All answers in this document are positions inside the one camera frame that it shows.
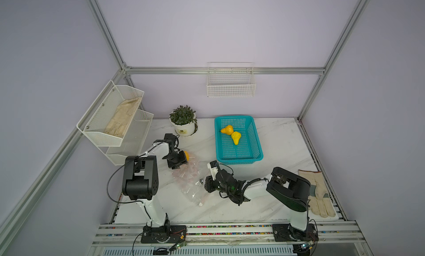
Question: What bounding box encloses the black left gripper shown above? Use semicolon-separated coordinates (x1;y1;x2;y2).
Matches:
165;150;188;170

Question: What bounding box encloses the clear zip-top plastic bag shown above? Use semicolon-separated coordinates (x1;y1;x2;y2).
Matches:
172;154;210;207

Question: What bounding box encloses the yellow pear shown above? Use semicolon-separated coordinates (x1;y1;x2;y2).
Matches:
231;131;242;145

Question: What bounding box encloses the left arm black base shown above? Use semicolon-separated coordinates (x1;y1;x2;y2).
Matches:
140;214;187;244

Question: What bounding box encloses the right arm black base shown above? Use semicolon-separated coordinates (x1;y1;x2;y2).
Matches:
272;223;318;242

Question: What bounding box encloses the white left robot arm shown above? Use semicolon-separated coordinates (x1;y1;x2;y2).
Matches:
122;133;188;228

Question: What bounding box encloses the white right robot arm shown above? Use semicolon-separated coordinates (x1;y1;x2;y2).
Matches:
202;164;311;232

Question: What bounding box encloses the white plastic flower pot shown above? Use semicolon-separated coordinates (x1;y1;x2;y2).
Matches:
170;118;197;137

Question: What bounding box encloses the teal plastic basket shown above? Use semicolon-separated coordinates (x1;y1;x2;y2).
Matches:
214;115;263;165

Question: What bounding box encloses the green leafy plant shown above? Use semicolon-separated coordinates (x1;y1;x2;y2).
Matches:
169;106;197;125

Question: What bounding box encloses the beige glove on shelf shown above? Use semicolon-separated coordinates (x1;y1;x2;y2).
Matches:
104;97;142;138

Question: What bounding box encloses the white two-tier mesh shelf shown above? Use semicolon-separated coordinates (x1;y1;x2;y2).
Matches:
76;81;154;166

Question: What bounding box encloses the beige work glove on table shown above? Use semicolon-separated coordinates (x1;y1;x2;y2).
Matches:
298;170;336;218

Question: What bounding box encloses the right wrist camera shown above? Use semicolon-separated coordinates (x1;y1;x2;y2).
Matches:
207;160;220;181

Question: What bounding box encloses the white wire wall basket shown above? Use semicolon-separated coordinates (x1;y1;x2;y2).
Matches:
207;62;256;98

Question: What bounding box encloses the aluminium front rail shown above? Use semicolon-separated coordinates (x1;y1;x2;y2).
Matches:
88;220;373;256

